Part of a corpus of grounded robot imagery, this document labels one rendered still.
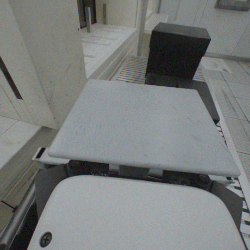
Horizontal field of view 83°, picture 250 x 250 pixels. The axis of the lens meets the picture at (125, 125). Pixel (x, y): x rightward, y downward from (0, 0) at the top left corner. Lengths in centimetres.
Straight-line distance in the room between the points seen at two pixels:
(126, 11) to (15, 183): 160
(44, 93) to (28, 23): 12
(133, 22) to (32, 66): 146
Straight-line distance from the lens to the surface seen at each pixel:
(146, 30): 188
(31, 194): 20
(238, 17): 457
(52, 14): 38
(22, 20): 32
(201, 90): 71
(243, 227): 52
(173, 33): 85
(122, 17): 173
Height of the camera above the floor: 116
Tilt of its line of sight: 44 degrees down
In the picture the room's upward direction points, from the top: 6 degrees clockwise
